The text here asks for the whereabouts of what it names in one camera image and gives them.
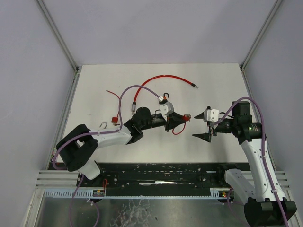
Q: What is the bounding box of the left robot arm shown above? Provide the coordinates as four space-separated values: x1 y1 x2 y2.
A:
53 105 191 180

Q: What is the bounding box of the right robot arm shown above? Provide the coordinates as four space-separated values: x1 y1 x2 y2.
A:
194 97 297 227

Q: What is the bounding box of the orange black padlock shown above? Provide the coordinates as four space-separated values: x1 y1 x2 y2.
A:
163 92 170 100

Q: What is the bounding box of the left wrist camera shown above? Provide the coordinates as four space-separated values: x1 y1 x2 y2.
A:
159 99 174 118

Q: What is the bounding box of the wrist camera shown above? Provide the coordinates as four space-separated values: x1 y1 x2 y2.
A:
203 106 219 122
159 99 174 118

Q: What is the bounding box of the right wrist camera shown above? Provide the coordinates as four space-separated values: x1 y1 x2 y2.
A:
203 106 219 122

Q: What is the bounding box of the thick red cable lock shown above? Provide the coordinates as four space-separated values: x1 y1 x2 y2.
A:
131 74 199 113

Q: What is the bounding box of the grey slotted cable duct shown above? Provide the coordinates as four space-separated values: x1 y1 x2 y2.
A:
44 188 229 200

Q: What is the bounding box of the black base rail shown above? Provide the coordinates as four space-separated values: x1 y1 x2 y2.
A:
47 162 275 197

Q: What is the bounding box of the right aluminium frame post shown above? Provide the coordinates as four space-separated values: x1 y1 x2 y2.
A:
240 0 284 71

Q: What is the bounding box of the aluminium frame post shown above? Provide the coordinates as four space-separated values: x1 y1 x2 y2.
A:
240 0 284 71
35 0 79 71

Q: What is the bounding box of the left aluminium frame post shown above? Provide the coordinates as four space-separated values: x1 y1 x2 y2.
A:
35 0 79 71

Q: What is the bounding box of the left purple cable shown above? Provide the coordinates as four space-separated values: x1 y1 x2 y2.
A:
52 85 164 227

